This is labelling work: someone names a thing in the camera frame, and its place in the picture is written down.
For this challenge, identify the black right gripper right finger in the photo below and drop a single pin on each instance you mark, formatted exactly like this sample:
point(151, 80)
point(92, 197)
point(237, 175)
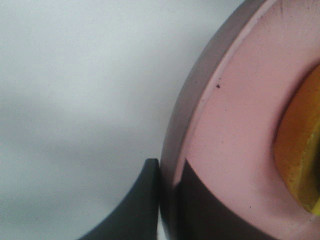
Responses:
point(239, 201)

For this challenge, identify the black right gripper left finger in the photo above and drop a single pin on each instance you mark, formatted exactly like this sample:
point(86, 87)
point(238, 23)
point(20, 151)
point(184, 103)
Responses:
point(136, 217)

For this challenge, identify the pink round plate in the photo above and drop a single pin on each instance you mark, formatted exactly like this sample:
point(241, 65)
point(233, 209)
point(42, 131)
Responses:
point(233, 100)

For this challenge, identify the toy burger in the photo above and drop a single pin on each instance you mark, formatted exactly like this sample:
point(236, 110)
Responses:
point(296, 147)

